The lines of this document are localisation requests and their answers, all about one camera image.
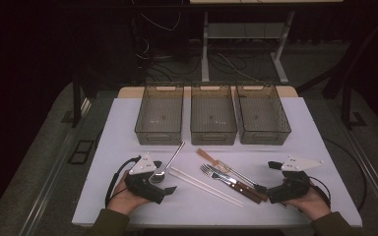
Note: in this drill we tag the black metal stand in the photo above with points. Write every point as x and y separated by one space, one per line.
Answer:
76 105
346 105

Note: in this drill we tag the person's right hand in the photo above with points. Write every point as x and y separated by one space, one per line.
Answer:
311 206

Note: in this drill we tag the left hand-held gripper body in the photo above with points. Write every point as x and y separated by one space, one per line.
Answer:
141 187

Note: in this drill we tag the white metal desk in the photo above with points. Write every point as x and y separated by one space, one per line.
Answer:
205 49

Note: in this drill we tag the transparent brown plastic bin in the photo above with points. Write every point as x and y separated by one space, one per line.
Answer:
159 114
213 114
262 114

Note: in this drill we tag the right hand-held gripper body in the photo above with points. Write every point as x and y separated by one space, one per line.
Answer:
292 188

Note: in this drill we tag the metal floor rail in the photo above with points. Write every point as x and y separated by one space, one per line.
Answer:
42 196
377 183

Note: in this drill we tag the black rectangular floor frame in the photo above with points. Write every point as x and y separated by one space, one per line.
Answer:
80 152

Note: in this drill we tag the person's left hand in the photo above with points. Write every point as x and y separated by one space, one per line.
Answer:
124 203

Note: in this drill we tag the long metal spoon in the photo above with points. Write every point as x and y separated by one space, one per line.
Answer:
157 177

